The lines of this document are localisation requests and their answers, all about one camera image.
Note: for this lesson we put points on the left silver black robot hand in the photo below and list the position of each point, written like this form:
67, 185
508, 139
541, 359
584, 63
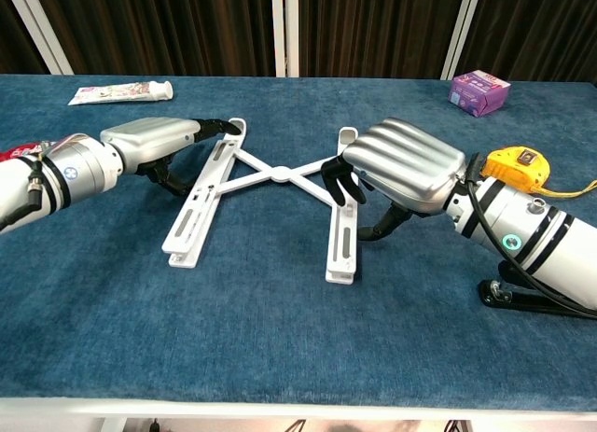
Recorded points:
149, 135

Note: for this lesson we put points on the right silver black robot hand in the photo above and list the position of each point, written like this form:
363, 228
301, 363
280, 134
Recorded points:
406, 166

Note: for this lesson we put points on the white folding laptop stand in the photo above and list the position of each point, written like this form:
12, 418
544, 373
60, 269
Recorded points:
280, 173

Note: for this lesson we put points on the white toothpaste tube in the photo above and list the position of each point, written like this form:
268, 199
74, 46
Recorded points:
121, 92

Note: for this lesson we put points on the purple tissue pack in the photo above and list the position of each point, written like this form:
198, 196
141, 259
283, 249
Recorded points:
478, 93

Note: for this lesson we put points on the yellow tape measure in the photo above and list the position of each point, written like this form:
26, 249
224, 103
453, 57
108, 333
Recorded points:
513, 163

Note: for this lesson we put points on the dark brown curtain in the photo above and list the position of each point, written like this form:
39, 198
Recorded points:
116, 26

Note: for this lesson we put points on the red ketchup bottle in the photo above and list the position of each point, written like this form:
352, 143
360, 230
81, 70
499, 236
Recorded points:
9, 153

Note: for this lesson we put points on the black stapler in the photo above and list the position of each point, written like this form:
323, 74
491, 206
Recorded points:
494, 294

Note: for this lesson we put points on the blue table cloth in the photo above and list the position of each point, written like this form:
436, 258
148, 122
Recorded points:
298, 334

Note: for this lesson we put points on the white slanted frame post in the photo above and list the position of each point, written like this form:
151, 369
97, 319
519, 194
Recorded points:
42, 31
462, 31

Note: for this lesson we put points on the white upright frame post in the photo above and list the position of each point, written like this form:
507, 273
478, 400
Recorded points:
284, 31

